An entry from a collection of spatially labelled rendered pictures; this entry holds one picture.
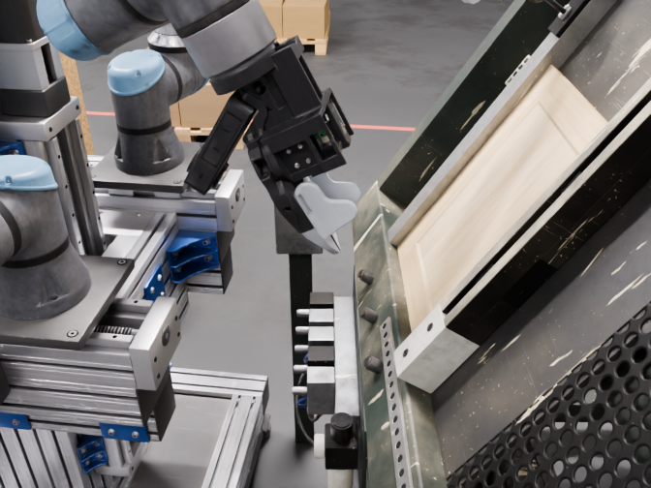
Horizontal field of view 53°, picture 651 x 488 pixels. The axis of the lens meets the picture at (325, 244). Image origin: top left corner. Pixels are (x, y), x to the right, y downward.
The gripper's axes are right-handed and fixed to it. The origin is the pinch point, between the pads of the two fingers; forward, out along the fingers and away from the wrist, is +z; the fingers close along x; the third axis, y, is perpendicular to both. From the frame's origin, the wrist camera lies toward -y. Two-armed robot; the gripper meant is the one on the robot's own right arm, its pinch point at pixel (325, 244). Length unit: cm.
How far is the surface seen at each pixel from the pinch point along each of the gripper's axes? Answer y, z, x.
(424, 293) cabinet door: -6, 40, 44
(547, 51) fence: 29, 14, 70
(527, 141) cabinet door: 20, 24, 56
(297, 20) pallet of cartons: -128, 51, 499
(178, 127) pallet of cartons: -170, 46, 300
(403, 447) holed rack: -10.2, 42.1, 10.5
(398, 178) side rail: -12, 36, 90
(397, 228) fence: -12, 37, 68
